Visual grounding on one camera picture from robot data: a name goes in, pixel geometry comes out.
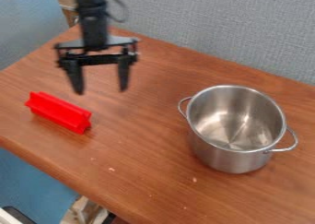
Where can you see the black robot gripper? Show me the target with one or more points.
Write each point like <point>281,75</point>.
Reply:
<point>96,39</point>

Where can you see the red plastic block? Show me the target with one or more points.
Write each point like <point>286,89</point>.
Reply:
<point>59,111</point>

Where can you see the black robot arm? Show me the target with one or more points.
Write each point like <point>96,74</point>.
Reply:
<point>112,50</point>

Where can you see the stainless steel pot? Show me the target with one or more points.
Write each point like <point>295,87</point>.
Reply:
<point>237,125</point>

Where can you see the black and white floor object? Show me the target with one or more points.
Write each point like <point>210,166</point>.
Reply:
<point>12,216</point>

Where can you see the beige wooden shelf unit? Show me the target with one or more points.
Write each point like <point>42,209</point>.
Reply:
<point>68,10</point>

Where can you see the wooden table leg frame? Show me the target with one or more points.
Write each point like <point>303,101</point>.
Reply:
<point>84,212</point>

